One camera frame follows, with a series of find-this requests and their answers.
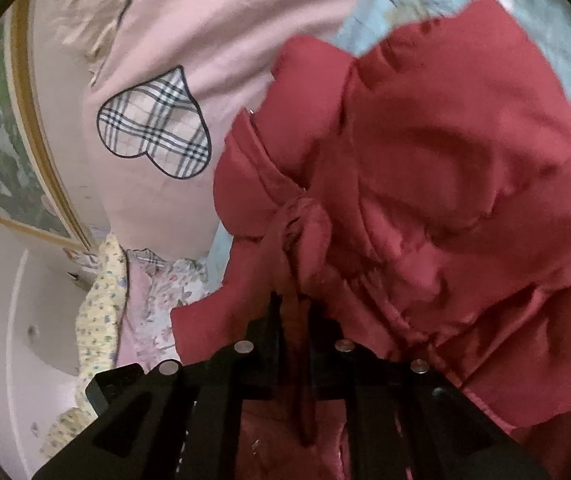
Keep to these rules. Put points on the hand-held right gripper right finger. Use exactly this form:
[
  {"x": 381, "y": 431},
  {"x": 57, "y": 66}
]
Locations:
[{"x": 326, "y": 347}]

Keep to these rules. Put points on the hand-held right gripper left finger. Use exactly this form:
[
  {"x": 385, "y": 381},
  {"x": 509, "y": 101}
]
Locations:
[{"x": 264, "y": 342}]

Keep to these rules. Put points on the red padded jacket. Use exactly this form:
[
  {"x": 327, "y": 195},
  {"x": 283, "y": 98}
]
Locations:
[{"x": 440, "y": 160}]

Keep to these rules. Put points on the pink floral cloth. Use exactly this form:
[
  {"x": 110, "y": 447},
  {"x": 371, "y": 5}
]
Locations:
[{"x": 155, "y": 305}]

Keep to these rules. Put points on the yellow floral pillow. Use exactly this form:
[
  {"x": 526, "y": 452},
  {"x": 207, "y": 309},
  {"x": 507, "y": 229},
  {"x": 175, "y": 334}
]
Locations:
[{"x": 98, "y": 320}]

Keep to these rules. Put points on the white panelled headboard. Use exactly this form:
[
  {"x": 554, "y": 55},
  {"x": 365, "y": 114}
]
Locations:
[{"x": 15, "y": 335}]

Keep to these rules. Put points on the pink pillow with plaid hearts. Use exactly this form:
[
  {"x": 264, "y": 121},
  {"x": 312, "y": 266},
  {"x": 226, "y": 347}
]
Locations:
[{"x": 205, "y": 35}]

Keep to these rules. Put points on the light blue floral bedsheet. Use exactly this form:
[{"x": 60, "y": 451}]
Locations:
[{"x": 415, "y": 5}]

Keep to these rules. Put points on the beige satin pillow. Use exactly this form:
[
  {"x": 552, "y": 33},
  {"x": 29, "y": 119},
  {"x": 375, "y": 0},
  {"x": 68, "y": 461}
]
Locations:
[{"x": 85, "y": 5}]

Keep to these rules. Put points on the gold framed wall picture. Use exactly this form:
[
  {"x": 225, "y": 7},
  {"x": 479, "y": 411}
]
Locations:
[{"x": 0, "y": 150}]

